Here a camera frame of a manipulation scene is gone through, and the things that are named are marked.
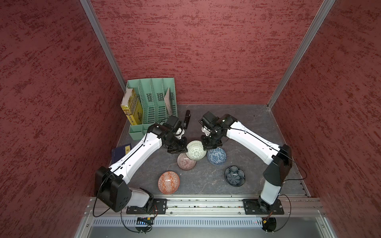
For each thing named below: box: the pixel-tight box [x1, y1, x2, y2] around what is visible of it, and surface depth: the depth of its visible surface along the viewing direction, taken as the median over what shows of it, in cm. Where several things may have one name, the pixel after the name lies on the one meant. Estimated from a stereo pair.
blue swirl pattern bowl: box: [206, 146, 227, 166], surface depth 92 cm
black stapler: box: [183, 109, 191, 130], surface depth 109 cm
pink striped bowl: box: [176, 152, 197, 171], surface depth 87 cm
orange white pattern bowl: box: [157, 170, 181, 195], surface depth 82 cm
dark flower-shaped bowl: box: [224, 165, 246, 187], surface depth 83 cm
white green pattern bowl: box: [185, 139, 207, 161], surface depth 81 cm
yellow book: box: [120, 88, 143, 126], surface depth 93 cm
